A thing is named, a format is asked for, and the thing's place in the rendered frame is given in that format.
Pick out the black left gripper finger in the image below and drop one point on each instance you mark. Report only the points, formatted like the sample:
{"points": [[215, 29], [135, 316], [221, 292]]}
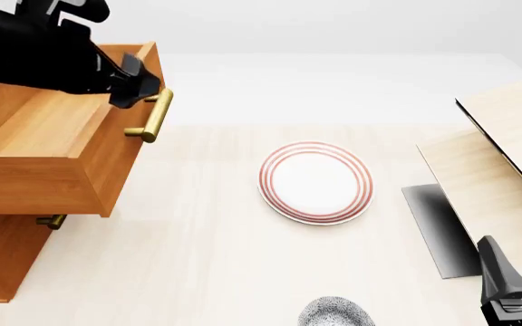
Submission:
{"points": [[125, 100], [141, 76]]}

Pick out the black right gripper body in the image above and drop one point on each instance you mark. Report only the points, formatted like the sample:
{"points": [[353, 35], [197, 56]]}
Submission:
{"points": [[519, 312]]}

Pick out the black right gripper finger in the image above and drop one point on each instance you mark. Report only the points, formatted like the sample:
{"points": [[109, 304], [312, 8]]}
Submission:
{"points": [[501, 271]]}

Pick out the wooden drawer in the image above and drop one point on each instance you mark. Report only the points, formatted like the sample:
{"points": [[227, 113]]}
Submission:
{"points": [[39, 176]]}

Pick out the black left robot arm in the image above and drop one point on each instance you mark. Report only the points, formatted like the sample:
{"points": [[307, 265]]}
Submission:
{"points": [[25, 54]]}

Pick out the grey patterned bowl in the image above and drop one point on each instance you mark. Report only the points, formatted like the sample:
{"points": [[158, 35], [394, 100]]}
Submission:
{"points": [[335, 312]]}

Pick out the pale wood box black edge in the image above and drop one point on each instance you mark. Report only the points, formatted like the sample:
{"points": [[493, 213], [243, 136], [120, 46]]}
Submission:
{"points": [[496, 169]]}

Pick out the white plate with red rings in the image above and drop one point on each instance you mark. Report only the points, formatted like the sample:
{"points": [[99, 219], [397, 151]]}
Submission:
{"points": [[315, 183]]}

